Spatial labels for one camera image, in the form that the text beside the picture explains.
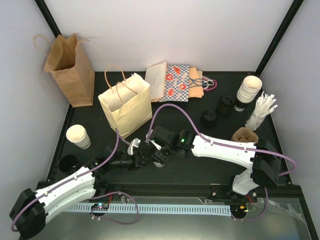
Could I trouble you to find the cream paper bag with handles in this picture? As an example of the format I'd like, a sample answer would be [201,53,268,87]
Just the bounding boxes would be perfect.
[98,73,153,139]

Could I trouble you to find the single white paper cup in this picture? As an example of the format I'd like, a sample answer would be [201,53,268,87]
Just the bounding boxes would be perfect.
[153,161,166,168]

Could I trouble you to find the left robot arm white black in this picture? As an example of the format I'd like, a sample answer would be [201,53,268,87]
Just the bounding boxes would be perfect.
[9,150,146,240]

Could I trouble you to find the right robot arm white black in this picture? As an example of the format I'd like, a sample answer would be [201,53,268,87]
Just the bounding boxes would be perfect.
[146,126,281,202]

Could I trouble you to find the blue checkered paper bag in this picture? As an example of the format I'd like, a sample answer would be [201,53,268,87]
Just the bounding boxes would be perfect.
[158,64,190,102]

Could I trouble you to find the brown flat paper bag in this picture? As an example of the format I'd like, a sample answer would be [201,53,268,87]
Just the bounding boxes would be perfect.
[188,67,204,98]

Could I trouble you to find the small circuit board with LEDs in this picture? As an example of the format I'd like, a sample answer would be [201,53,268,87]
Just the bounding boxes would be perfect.
[91,203,109,211]

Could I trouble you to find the white flat paper bag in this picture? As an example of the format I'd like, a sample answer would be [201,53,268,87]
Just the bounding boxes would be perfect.
[144,61,167,102]

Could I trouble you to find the left stack of paper cups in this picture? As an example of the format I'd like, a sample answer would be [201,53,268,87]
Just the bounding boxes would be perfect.
[65,124,91,150]

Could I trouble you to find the tall black lid stack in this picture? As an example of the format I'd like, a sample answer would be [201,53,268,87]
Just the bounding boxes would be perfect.
[216,96,235,116]

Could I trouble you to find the stack of white paper cups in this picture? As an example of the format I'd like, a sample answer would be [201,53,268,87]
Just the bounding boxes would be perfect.
[234,75,263,112]

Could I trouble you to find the glass of wrapped stirrers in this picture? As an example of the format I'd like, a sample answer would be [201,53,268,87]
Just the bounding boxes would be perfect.
[245,92,278,131]

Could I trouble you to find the standing brown paper bag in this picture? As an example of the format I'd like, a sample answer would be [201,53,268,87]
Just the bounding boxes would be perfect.
[33,34,95,108]

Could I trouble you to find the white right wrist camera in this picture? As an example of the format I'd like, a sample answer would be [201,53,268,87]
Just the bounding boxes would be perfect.
[145,134,162,150]

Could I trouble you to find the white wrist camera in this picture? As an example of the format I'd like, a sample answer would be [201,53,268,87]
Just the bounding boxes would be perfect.
[127,138,141,156]
[145,134,162,150]

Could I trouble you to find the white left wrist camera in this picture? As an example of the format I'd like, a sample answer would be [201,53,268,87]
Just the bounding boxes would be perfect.
[127,138,141,156]

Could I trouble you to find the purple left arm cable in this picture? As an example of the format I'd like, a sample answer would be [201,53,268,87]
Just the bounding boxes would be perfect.
[11,127,132,232]

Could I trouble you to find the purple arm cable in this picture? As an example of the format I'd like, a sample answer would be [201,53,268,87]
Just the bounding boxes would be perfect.
[147,103,298,223]
[11,127,132,232]

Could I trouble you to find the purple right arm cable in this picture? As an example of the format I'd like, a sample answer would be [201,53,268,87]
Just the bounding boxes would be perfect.
[147,103,298,223]

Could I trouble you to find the coloured bag handle cords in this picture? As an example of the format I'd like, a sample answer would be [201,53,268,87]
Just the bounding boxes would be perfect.
[188,74,218,91]

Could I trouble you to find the purple cable loop at front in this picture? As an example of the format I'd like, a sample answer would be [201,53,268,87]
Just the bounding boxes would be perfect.
[89,190,140,225]

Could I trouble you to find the light blue slotted cable duct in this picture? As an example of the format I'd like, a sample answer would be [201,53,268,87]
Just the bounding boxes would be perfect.
[66,202,231,217]

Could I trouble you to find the black left frame post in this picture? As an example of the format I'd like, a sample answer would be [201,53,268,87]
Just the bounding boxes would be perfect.
[34,0,62,38]

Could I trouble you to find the black frame post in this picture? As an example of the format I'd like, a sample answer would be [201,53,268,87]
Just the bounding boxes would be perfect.
[34,0,62,38]
[255,0,304,77]

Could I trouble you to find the black right frame post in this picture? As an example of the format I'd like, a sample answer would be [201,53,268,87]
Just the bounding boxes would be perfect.
[255,0,304,77]

